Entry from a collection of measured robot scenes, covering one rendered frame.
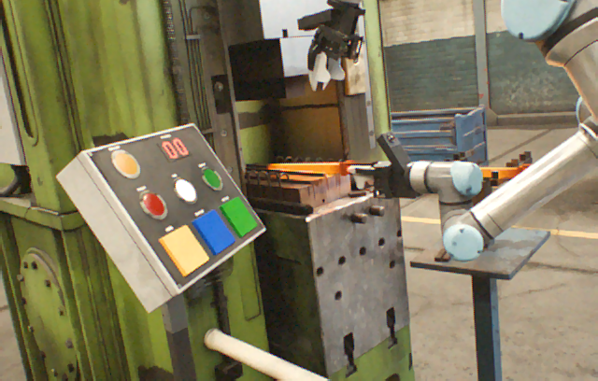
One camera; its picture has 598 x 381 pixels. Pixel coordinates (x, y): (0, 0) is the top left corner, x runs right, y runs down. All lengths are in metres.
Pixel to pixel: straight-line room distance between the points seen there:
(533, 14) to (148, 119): 0.90
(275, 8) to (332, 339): 0.87
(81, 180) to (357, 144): 1.07
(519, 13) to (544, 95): 8.36
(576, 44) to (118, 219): 0.72
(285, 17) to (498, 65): 8.02
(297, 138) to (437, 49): 7.92
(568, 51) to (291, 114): 1.28
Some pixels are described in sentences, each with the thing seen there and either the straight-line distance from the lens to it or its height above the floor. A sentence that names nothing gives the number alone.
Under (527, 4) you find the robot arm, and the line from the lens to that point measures 0.84.
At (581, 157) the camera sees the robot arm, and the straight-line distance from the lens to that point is 1.18.
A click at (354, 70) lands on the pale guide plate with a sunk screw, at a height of 1.26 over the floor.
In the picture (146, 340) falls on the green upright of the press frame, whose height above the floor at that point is 0.51.
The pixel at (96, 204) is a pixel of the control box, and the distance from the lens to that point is 0.98.
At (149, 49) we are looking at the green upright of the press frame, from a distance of 1.39.
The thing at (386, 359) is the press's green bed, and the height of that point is 0.40.
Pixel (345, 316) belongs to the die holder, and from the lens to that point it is 1.59.
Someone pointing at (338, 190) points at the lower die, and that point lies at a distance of 1.58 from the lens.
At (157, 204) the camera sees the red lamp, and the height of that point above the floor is 1.09.
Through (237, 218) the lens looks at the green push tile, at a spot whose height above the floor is 1.01.
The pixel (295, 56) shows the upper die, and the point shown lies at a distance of 1.47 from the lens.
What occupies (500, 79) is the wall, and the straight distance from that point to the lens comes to 9.38.
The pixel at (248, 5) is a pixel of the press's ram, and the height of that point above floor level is 1.45.
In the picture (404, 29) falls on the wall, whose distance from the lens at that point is 10.06.
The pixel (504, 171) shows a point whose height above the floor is 0.95.
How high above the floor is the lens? 1.29
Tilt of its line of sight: 11 degrees down
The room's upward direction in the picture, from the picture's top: 7 degrees counter-clockwise
